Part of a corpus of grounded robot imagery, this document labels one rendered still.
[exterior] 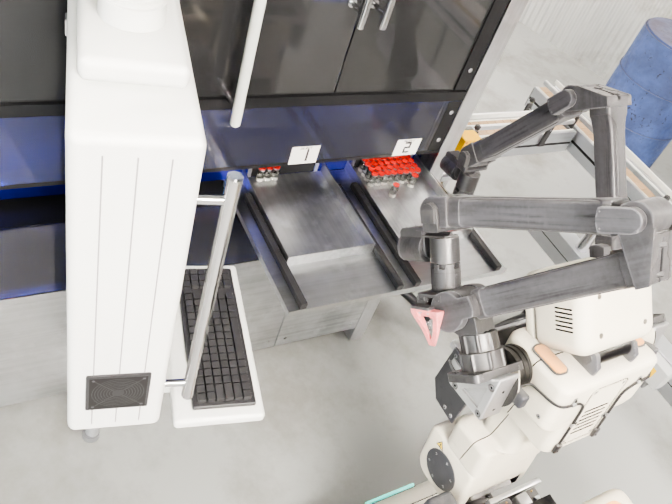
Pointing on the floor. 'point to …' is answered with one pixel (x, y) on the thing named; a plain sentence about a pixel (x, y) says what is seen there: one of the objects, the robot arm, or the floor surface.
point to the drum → (647, 89)
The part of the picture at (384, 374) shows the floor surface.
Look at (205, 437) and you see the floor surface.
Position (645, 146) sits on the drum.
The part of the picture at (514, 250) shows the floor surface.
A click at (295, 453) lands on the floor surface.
